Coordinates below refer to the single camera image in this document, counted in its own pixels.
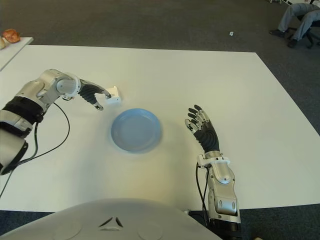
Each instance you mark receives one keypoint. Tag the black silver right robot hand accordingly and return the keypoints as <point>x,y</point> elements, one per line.
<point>207,137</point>

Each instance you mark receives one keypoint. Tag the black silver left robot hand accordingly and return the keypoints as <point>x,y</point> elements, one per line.
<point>87,91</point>

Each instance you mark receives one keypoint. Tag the white charger block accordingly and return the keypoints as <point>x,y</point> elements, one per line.
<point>115,96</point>

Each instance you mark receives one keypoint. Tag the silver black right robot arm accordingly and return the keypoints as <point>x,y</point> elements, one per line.
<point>222,175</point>

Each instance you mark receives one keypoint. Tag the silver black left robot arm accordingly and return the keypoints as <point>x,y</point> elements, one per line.
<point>50,85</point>

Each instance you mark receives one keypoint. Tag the blue round plate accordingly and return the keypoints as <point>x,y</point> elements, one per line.
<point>136,130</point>

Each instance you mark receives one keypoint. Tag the white side table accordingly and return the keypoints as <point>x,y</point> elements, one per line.
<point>12,50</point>

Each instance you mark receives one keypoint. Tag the reddish brown bread roll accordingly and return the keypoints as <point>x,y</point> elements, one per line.
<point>11,35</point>

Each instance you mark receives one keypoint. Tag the cream bread roll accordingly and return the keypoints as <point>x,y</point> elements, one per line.
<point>2,43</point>

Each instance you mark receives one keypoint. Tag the grey robot torso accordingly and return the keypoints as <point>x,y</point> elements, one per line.
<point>137,212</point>

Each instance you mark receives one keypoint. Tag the seated person in jeans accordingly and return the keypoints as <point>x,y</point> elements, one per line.
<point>287,17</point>

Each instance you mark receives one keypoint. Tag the black office chair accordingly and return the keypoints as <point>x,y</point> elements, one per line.
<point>311,35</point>

